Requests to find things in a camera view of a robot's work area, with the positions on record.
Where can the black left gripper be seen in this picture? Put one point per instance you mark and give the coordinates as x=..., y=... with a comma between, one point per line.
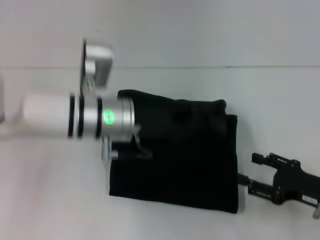
x=143, y=148

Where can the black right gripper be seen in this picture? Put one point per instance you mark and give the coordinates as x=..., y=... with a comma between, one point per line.
x=292, y=182

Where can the black t-shirt with FREE print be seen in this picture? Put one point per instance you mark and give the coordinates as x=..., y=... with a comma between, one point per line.
x=175, y=175

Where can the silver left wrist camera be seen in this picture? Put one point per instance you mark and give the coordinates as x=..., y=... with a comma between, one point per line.
x=100, y=62

